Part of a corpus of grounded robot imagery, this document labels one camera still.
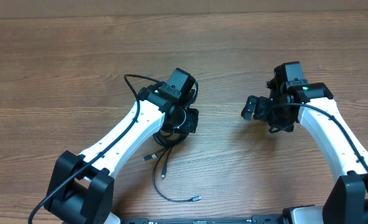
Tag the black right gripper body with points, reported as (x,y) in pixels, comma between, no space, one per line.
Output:
(262,109)

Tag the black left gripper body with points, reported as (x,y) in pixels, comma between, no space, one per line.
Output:
(188,121)

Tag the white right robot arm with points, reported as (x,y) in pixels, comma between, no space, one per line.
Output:
(294,100)

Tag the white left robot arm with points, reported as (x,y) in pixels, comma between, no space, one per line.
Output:
(81,187)

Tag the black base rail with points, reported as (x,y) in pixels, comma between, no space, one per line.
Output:
(218,219)

